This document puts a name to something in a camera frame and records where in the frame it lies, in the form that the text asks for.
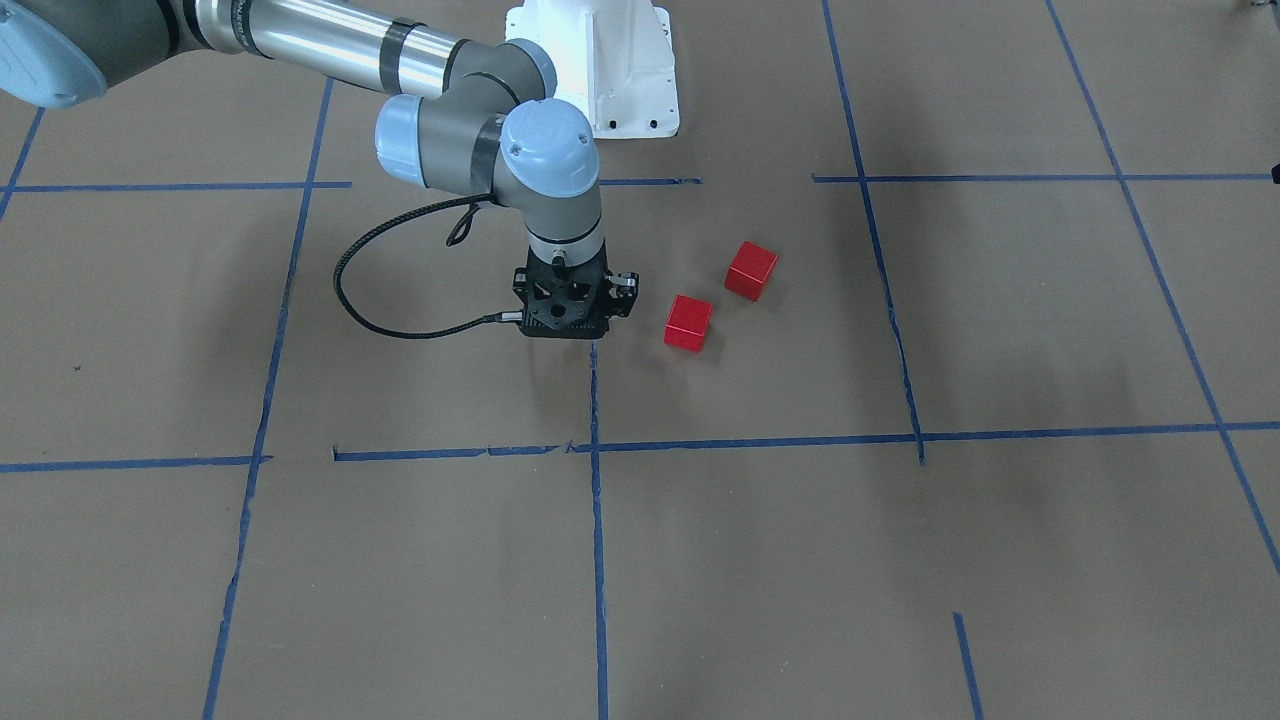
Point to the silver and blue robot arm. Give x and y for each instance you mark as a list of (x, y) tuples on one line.
[(480, 122)]

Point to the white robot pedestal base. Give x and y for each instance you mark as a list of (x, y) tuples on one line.
[(615, 61)]

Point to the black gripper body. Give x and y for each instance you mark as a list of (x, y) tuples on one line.
[(624, 296)]

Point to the red cube block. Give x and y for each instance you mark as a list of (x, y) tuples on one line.
[(750, 270)]

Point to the red cube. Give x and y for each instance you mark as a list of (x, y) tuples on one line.
[(688, 323)]

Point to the brown paper table cover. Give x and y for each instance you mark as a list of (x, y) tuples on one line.
[(998, 440)]

